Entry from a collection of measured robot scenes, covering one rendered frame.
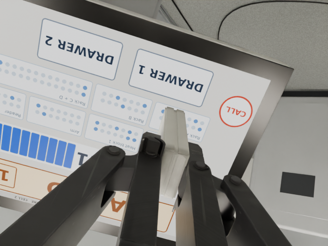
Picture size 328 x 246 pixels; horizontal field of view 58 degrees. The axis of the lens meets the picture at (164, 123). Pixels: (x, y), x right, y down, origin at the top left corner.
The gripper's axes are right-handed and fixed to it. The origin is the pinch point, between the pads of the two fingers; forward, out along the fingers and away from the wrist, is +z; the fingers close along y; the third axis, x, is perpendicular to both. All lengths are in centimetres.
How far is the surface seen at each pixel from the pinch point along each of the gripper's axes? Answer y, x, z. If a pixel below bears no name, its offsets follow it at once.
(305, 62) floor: 89, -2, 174
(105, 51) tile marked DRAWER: -8.3, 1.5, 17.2
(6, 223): -38, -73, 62
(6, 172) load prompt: -18.3, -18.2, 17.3
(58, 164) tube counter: -11.5, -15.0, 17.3
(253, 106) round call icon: 10.5, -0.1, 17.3
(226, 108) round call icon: 7.5, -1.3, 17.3
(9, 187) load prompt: -17.7, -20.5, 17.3
